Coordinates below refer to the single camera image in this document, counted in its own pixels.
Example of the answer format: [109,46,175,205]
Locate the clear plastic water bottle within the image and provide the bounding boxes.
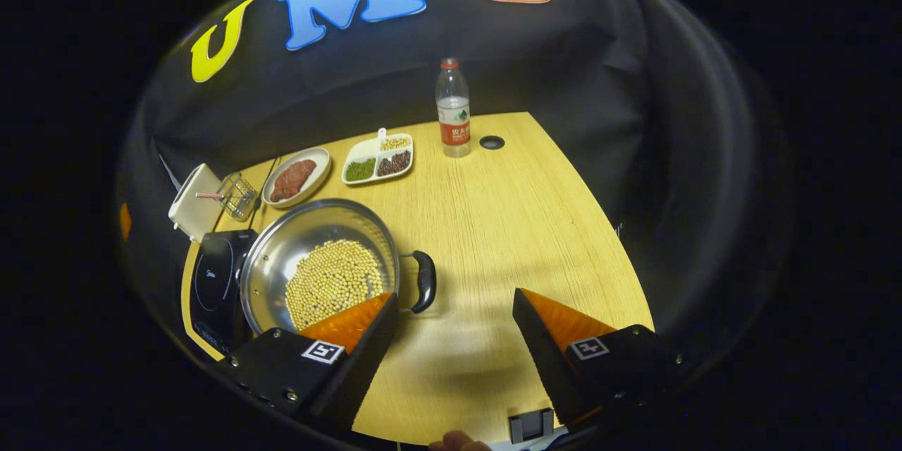
[435,58,471,158]

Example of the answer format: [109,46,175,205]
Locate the round beige plate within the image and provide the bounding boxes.
[262,147,332,209]

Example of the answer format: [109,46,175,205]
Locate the pile of dark red beans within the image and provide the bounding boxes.
[376,150,412,178]

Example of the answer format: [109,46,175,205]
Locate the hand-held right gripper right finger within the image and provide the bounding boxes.
[512,288,689,432]

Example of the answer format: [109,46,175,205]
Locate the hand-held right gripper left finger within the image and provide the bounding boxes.
[217,290,401,438]

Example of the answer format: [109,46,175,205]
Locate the pile of soybeans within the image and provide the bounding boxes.
[285,240,385,330]

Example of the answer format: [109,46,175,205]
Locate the raw red meat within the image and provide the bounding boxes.
[270,159,317,202]

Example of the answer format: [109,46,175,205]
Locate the small wire basket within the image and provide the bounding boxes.
[196,173,259,221]

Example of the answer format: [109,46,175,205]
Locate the stainless steel pot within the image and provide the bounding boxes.
[240,198,438,339]

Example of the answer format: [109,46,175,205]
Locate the white divided dish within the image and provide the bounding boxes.
[342,128,414,186]

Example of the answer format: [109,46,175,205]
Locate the grey plastic bracket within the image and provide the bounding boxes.
[509,407,555,443]

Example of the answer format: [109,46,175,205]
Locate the white toaster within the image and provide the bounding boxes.
[168,163,223,242]

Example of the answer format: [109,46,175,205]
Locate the black induction cooktop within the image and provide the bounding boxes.
[189,229,260,354]

